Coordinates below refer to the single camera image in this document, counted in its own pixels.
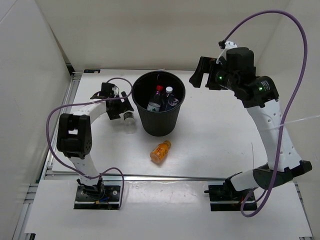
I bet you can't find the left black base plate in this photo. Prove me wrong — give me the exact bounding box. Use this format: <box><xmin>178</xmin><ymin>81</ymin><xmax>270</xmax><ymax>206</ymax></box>
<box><xmin>73</xmin><ymin>185</ymin><xmax>122</xmax><ymax>210</ymax></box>

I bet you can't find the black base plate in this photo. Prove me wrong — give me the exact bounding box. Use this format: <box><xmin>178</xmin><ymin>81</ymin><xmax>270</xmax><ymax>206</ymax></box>
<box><xmin>73</xmin><ymin>185</ymin><xmax>122</xmax><ymax>210</ymax></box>
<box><xmin>204</xmin><ymin>184</ymin><xmax>250</xmax><ymax>212</ymax></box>

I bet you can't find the aluminium frame rail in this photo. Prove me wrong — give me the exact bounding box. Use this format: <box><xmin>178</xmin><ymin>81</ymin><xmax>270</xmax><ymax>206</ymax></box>
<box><xmin>293</xmin><ymin>181</ymin><xmax>314</xmax><ymax>240</ymax></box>
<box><xmin>12</xmin><ymin>63</ymin><xmax>82</xmax><ymax>240</ymax></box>

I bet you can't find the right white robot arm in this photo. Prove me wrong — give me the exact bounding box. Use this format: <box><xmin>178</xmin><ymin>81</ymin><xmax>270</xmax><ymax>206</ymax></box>
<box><xmin>189</xmin><ymin>47</ymin><xmax>312</xmax><ymax>200</ymax></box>

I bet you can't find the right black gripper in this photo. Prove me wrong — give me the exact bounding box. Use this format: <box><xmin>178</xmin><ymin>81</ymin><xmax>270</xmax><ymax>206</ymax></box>
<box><xmin>189</xmin><ymin>57</ymin><xmax>239</xmax><ymax>92</ymax></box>

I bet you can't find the red label water bottle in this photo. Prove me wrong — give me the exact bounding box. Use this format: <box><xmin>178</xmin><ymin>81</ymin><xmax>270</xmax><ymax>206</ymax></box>
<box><xmin>147</xmin><ymin>85</ymin><xmax>164</xmax><ymax>112</ymax></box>

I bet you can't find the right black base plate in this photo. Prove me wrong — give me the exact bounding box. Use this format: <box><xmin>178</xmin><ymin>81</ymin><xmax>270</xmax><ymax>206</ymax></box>
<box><xmin>204</xmin><ymin>184</ymin><xmax>250</xmax><ymax>212</ymax></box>

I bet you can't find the metal rail across table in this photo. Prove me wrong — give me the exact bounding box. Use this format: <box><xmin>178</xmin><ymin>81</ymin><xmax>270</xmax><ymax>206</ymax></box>
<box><xmin>99</xmin><ymin>172</ymin><xmax>231</xmax><ymax>181</ymax></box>

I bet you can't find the black plastic waste bin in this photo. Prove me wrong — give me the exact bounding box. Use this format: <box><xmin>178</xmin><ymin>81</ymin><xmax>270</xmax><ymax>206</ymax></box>
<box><xmin>132</xmin><ymin>71</ymin><xmax>186</xmax><ymax>137</ymax></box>

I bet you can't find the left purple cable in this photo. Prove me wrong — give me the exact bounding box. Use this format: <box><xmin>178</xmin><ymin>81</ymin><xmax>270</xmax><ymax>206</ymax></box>
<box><xmin>46</xmin><ymin>77</ymin><xmax>133</xmax><ymax>210</ymax></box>

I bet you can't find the left aluminium frame rail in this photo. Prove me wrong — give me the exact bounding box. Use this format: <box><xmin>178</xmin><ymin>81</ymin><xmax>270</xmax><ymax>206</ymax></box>
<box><xmin>12</xmin><ymin>63</ymin><xmax>82</xmax><ymax>240</ymax></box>

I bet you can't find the purple cable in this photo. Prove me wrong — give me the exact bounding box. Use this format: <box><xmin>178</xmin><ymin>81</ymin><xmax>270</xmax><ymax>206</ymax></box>
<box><xmin>46</xmin><ymin>77</ymin><xmax>133</xmax><ymax>210</ymax></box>
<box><xmin>218</xmin><ymin>9</ymin><xmax>308</xmax><ymax>218</ymax></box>

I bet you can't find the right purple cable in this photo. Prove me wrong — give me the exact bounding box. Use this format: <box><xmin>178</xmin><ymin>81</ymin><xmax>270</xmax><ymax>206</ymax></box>
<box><xmin>218</xmin><ymin>9</ymin><xmax>308</xmax><ymax>218</ymax></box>

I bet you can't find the blue label bottle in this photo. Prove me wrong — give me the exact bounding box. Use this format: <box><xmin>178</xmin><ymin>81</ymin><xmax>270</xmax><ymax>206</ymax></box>
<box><xmin>162</xmin><ymin>86</ymin><xmax>180</xmax><ymax>111</ymax></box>

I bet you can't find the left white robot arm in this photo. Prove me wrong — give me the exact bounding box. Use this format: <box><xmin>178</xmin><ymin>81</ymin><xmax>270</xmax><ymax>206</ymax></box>
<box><xmin>56</xmin><ymin>82</ymin><xmax>134</xmax><ymax>200</ymax></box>

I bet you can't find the left blue corner label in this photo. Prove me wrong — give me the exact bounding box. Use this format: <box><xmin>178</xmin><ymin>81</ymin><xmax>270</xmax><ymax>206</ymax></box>
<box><xmin>83</xmin><ymin>69</ymin><xmax>101</xmax><ymax>74</ymax></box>

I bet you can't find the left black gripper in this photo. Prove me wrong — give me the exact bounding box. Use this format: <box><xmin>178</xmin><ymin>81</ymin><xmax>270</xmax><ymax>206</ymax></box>
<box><xmin>107</xmin><ymin>91</ymin><xmax>133</xmax><ymax>120</ymax></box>

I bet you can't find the black cap clear bottle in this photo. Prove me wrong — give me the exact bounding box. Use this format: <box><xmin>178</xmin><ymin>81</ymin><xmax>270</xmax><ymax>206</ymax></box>
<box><xmin>123</xmin><ymin>111</ymin><xmax>136</xmax><ymax>126</ymax></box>

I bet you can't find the right aluminium frame rail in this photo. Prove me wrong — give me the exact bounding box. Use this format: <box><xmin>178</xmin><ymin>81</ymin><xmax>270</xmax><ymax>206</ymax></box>
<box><xmin>293</xmin><ymin>181</ymin><xmax>314</xmax><ymax>240</ymax></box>

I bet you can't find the orange juice bottle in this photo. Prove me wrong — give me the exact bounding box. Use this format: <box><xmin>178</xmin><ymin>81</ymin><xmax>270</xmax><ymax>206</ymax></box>
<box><xmin>149</xmin><ymin>140</ymin><xmax>172</xmax><ymax>164</ymax></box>

